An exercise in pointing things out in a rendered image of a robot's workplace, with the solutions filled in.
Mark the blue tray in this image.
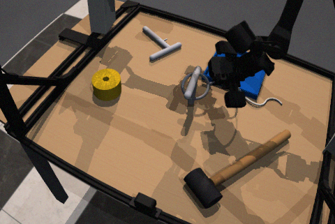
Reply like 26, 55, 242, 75
203, 52, 265, 100

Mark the grey rounded cylinder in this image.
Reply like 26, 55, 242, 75
184, 66, 202, 100

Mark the yellow cylinder with center hole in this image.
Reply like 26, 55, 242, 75
91, 68, 121, 101

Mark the grey metal ring with white cord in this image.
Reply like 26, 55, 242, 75
181, 73, 282, 106

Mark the grey post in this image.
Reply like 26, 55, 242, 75
188, 84, 197, 105

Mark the black rubber mallet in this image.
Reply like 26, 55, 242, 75
184, 129, 291, 209

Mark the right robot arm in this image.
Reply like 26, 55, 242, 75
208, 0, 304, 84

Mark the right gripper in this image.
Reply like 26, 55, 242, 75
212, 40, 255, 108

